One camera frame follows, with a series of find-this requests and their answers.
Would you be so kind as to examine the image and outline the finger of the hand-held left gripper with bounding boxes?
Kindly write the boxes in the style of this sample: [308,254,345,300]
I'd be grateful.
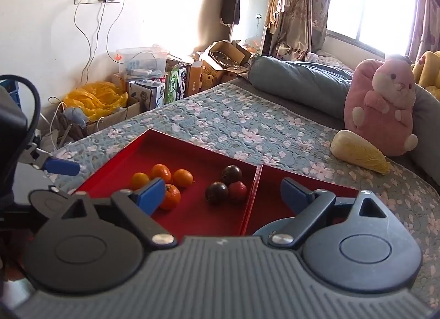
[29,186,74,220]
[26,143,82,177]

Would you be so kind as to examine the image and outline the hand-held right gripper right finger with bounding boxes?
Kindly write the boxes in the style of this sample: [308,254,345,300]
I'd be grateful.
[270,178,387,247]

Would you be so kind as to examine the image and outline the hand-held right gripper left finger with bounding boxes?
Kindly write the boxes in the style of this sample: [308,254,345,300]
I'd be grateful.
[62,178,177,249]

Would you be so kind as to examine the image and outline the orange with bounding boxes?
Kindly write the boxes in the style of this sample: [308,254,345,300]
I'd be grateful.
[159,184,182,210]
[172,169,194,188]
[131,172,151,190]
[151,164,172,184]

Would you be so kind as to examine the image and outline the small red tray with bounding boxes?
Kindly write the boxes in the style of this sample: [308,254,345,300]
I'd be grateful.
[241,164,361,237]

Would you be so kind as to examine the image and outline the blue plate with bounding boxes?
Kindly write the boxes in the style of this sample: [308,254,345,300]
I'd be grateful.
[252,217,297,237]

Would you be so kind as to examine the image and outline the large red tray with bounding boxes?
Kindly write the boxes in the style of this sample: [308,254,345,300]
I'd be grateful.
[70,129,263,237]

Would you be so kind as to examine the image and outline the dark tomato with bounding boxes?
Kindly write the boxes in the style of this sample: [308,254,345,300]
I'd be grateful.
[221,165,243,185]
[205,182,230,205]

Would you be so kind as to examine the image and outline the blue plastic crate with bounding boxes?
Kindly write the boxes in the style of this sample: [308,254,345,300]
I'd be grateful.
[0,80,20,110]

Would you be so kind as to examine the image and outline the red tomato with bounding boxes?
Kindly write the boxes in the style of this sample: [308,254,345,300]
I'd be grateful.
[228,181,248,202]

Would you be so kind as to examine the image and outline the low cardboard box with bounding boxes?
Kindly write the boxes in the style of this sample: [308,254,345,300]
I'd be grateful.
[86,97,141,135]

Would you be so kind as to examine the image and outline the napa cabbage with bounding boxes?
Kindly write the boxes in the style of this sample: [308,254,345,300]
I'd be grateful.
[331,130,391,174]

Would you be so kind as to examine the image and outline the yellow plastic bag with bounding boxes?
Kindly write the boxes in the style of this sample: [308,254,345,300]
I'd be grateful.
[64,81,128,123]

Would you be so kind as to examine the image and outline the blue and white carton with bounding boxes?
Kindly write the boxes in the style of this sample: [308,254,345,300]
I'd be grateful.
[129,80,166,113]

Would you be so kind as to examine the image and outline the green and white carton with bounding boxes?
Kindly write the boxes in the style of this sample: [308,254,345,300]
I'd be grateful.
[164,64,192,105]

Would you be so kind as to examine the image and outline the grey-blue duvet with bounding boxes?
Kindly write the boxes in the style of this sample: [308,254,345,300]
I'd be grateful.
[248,56,440,185]

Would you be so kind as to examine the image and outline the pink plush rabbit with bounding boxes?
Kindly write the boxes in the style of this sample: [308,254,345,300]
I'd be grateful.
[344,54,419,157]

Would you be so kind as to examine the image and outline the narrow cardboard box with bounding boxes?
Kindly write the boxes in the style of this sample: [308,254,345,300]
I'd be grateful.
[188,61,204,97]

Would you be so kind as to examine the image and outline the open cardboard box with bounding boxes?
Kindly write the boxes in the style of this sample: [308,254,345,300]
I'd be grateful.
[200,40,255,90]

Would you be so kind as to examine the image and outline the clear plastic storage box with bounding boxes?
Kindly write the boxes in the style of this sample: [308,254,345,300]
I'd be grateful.
[115,47,169,77]

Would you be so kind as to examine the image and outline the floral curtain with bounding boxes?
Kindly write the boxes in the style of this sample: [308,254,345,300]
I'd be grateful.
[409,0,440,61]
[275,0,339,61]

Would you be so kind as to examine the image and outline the yellow plush toy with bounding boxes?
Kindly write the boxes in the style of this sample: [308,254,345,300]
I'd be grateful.
[411,51,440,99]

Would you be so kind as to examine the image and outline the window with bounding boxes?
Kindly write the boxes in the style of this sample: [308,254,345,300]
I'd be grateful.
[325,0,422,59]

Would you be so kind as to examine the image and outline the black cable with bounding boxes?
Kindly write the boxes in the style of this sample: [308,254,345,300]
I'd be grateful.
[0,75,42,141]

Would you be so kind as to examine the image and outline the white charging cable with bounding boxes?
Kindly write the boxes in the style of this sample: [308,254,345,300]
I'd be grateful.
[75,0,94,80]

